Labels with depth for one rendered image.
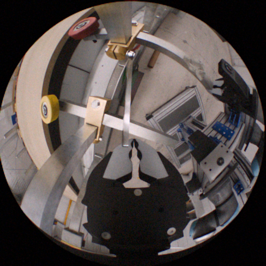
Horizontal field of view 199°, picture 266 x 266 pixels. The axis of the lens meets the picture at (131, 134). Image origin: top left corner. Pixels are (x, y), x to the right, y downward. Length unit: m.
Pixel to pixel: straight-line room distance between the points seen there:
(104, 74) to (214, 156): 0.61
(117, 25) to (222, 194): 0.58
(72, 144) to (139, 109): 0.97
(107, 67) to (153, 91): 0.75
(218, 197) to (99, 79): 0.81
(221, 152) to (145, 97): 0.96
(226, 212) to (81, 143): 0.57
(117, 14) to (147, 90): 0.98
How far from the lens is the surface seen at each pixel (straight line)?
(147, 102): 1.05
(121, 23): 0.16
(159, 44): 0.23
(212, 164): 0.34
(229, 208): 0.49
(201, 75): 0.26
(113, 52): 0.20
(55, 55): 0.31
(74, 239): 0.38
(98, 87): 0.45
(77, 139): 0.16
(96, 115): 0.20
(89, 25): 0.26
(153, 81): 1.09
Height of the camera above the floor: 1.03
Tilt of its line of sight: 63 degrees down
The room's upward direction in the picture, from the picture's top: 179 degrees clockwise
